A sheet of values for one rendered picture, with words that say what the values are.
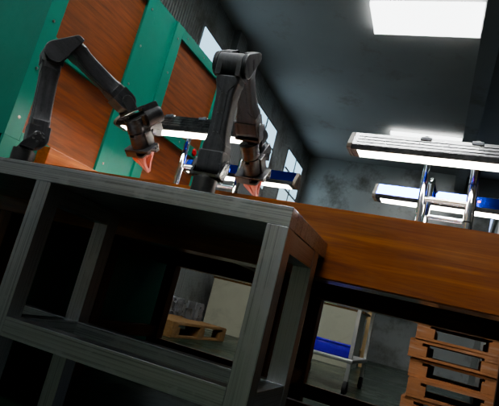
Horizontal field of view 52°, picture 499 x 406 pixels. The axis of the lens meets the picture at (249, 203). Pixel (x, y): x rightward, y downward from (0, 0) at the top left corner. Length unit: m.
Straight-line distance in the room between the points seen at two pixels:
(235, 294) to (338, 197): 4.76
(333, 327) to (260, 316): 6.14
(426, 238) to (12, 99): 1.49
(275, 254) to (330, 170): 10.79
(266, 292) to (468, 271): 0.52
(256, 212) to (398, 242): 0.43
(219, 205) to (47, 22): 1.31
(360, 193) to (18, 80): 9.91
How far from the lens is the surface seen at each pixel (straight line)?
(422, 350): 4.02
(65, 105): 2.21
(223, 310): 7.51
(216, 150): 1.27
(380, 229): 1.30
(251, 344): 0.95
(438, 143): 1.69
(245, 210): 0.99
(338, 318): 7.07
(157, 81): 2.68
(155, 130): 1.78
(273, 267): 0.95
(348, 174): 11.62
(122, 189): 1.13
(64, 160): 2.12
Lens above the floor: 0.47
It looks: 11 degrees up
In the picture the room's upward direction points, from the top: 14 degrees clockwise
